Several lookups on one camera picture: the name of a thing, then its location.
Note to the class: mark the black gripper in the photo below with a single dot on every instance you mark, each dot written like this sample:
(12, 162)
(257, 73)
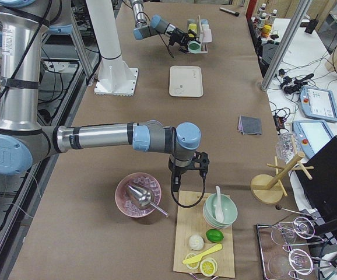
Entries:
(176, 35)

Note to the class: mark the green cup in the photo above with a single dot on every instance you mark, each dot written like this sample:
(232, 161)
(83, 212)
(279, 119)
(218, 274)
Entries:
(194, 47)

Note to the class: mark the yellow cup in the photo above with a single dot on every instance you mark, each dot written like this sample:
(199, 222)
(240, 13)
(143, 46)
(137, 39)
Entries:
(192, 27)

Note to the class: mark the pink cup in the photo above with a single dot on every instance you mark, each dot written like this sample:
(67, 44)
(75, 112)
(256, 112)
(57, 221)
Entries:
(206, 36)

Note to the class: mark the cream white cup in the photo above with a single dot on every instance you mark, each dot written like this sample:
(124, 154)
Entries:
(205, 26)

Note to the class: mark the cream rabbit tray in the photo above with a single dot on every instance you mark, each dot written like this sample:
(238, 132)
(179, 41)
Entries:
(185, 81)

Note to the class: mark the clear glass cup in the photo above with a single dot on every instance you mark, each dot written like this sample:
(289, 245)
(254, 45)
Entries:
(287, 146)

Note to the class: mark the black tray with glasses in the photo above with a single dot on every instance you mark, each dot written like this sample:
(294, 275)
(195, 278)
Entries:
(300, 246)

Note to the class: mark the purple cloth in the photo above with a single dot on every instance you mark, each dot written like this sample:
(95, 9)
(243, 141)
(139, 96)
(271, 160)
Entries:
(240, 127)

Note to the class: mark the grey folded cloth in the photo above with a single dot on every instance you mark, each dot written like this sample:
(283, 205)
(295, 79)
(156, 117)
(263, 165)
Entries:
(251, 125)

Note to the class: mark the blue teach pendant far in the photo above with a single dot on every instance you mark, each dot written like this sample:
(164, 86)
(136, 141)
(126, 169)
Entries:
(318, 104)

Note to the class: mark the blue teach pendant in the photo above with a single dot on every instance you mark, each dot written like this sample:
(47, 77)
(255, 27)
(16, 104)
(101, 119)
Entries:
(318, 104)
(312, 135)

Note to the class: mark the blue teach pendant near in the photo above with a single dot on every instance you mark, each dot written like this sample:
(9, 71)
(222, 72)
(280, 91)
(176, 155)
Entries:
(312, 135)

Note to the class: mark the metal ice scoop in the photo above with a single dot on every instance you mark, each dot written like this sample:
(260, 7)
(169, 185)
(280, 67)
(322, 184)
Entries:
(143, 198)

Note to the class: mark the wooden mug tree stand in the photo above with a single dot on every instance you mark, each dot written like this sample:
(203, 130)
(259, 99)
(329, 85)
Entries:
(270, 190)

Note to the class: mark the stacked green bowls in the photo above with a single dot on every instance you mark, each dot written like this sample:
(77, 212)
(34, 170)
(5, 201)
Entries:
(229, 209)

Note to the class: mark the pink bowl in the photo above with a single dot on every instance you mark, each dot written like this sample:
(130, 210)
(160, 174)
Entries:
(123, 201)

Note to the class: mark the white ceramic spoon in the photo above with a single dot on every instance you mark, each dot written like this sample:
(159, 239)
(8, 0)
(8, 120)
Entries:
(219, 215)

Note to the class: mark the green lime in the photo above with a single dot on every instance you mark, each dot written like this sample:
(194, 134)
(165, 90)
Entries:
(214, 235)

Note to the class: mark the black monitor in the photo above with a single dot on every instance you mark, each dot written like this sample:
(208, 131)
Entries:
(321, 190)

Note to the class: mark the yellow plastic knife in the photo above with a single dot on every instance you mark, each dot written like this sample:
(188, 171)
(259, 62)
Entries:
(197, 258)

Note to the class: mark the wooden cutting board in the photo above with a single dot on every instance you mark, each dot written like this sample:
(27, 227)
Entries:
(190, 221)

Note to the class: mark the white wire cup rack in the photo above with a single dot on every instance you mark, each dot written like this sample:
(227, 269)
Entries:
(204, 49)

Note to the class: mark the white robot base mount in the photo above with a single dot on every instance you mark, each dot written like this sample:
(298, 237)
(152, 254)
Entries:
(115, 77)

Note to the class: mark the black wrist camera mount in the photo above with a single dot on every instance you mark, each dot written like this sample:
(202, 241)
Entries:
(200, 162)

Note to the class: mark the aluminium frame post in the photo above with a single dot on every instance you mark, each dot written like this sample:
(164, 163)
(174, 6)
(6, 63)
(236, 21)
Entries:
(285, 42)

